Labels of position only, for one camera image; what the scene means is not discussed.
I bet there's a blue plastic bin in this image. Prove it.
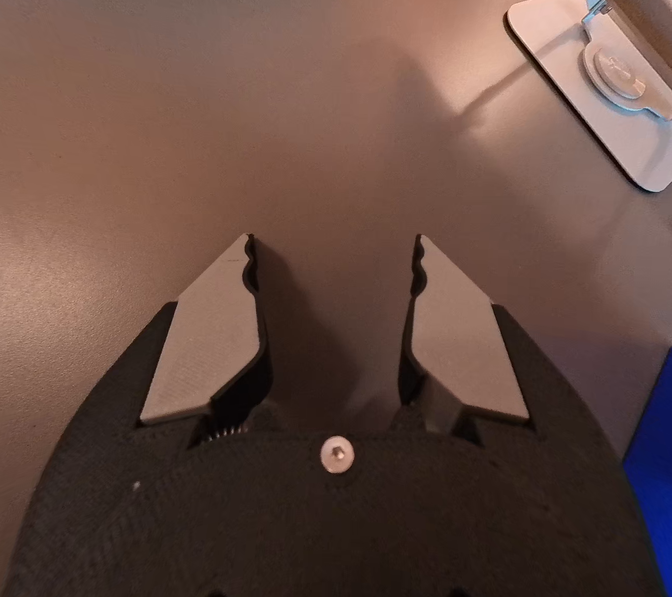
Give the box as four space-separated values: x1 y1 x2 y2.
622 349 672 597

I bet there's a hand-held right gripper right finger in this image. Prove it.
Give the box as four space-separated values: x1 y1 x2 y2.
398 235 530 434

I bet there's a white monitor stand base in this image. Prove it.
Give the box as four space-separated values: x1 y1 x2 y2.
505 0 672 193

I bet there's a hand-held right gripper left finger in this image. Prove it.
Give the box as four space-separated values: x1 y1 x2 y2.
139 234 274 425

